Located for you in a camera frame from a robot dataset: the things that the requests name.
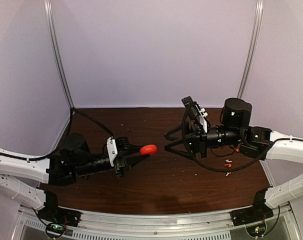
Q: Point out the red round earbud charging case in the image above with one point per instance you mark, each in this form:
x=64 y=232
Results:
x=149 y=149

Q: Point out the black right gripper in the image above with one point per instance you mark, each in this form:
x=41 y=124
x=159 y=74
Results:
x=196 y=139

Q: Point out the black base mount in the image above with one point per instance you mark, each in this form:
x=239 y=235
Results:
x=53 y=213
x=255 y=213

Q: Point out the right aluminium frame post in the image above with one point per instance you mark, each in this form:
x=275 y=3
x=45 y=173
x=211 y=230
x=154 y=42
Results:
x=254 y=38

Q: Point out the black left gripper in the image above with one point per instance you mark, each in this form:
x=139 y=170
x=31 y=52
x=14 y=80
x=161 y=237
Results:
x=127 y=149

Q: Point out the aluminium front rail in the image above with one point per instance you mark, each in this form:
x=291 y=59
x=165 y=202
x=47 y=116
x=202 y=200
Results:
x=214 y=225

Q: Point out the aluminium frame post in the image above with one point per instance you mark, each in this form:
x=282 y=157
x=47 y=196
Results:
x=56 y=52
x=254 y=38

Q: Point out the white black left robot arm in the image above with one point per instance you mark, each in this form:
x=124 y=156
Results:
x=74 y=160

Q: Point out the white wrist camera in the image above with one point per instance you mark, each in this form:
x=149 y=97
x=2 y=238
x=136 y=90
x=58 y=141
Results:
x=111 y=150
x=196 y=113

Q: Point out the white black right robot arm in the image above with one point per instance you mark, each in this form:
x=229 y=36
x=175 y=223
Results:
x=255 y=142

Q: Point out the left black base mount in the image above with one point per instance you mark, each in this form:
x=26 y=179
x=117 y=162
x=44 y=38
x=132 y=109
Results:
x=53 y=213

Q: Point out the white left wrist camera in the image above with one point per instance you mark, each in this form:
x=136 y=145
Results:
x=111 y=150

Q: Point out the left aluminium frame post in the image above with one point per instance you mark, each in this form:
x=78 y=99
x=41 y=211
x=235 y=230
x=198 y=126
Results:
x=56 y=52

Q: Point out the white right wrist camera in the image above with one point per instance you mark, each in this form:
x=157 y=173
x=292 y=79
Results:
x=196 y=113

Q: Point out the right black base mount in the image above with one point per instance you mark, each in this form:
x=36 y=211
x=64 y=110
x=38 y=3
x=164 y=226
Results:
x=255 y=213

